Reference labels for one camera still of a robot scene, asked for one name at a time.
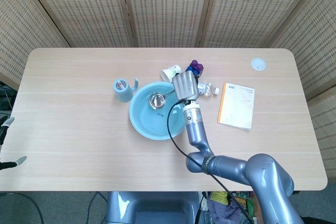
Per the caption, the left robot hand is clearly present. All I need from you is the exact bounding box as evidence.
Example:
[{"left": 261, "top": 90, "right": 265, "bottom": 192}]
[{"left": 0, "top": 116, "right": 27, "bottom": 171}]

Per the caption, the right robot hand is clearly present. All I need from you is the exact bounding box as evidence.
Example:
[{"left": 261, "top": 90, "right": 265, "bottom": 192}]
[{"left": 172, "top": 70, "right": 202, "bottom": 105}]

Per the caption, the metal ladle black handle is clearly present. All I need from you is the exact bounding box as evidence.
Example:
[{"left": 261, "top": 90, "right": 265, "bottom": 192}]
[{"left": 148, "top": 90, "right": 176, "bottom": 110}]

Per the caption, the clear plastic water bottle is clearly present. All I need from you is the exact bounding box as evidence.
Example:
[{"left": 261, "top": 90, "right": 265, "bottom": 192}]
[{"left": 196, "top": 82, "right": 220, "bottom": 97}]

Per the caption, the light blue plastic bowl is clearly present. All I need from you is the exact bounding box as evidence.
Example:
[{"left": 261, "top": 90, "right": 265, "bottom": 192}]
[{"left": 128, "top": 81, "right": 191, "bottom": 141}]

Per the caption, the blue building block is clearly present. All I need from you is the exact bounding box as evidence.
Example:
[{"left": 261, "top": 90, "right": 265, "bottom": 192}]
[{"left": 188, "top": 65, "right": 205, "bottom": 78}]

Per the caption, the white paper cup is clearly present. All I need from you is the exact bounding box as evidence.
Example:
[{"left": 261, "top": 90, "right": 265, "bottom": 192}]
[{"left": 160, "top": 64, "right": 182, "bottom": 82}]

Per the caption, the purple building block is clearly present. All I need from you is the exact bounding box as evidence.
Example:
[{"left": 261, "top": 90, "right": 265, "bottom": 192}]
[{"left": 190, "top": 59, "right": 205, "bottom": 72}]

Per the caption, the white booklet orange spine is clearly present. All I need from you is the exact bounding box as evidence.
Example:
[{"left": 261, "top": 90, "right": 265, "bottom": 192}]
[{"left": 217, "top": 82, "right": 256, "bottom": 131}]

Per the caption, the light blue upturned mug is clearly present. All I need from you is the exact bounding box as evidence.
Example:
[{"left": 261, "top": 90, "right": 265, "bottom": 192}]
[{"left": 113, "top": 77, "right": 140, "bottom": 103}]

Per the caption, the woven folding screen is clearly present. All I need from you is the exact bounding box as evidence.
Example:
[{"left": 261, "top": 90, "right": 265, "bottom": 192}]
[{"left": 0, "top": 0, "right": 336, "bottom": 172}]

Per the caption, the colourful clutter pile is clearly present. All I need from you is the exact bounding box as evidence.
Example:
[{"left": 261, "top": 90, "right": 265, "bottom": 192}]
[{"left": 202, "top": 191, "right": 258, "bottom": 224}]

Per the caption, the blue-grey robot torso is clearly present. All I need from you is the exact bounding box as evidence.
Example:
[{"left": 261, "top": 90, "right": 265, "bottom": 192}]
[{"left": 104, "top": 191, "right": 203, "bottom": 224}]

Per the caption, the black equipment with cables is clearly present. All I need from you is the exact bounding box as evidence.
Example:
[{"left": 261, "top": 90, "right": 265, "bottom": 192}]
[{"left": 0, "top": 81, "right": 17, "bottom": 111}]

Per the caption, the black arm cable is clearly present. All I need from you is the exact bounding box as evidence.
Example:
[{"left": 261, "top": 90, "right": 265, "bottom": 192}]
[{"left": 166, "top": 99, "right": 253, "bottom": 224}]

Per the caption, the white desk cable grommet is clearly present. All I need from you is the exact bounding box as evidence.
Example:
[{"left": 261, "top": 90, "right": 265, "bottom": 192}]
[{"left": 250, "top": 57, "right": 267, "bottom": 71}]

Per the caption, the black floor cable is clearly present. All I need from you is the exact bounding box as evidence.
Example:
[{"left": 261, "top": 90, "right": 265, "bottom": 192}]
[{"left": 86, "top": 191, "right": 105, "bottom": 224}]

